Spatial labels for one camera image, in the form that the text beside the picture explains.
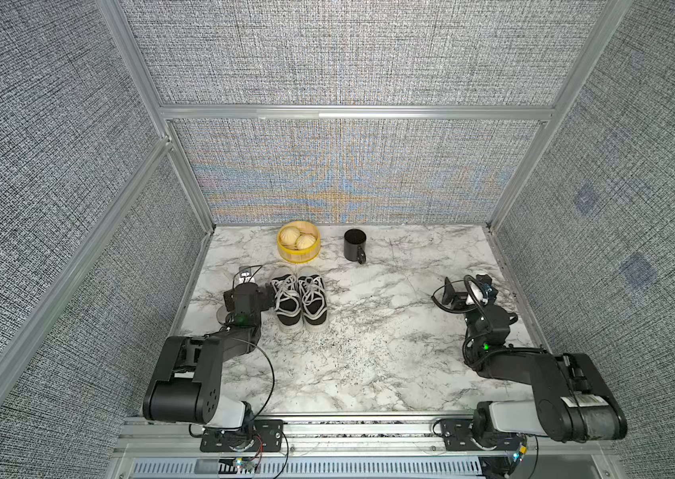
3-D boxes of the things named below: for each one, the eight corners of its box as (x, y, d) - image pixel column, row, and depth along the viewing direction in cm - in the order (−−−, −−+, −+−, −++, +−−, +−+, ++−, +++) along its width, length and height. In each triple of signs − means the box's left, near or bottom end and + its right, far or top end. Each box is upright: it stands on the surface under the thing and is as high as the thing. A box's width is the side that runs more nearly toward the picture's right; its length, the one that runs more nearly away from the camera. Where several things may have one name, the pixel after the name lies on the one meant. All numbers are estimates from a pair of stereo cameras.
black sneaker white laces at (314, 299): (305, 334, 92) (303, 323, 86) (298, 281, 105) (295, 267, 99) (332, 329, 93) (332, 318, 87) (322, 277, 106) (321, 263, 100)
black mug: (344, 267, 110) (344, 251, 102) (343, 245, 116) (344, 229, 109) (365, 267, 110) (367, 251, 102) (363, 245, 116) (365, 229, 109)
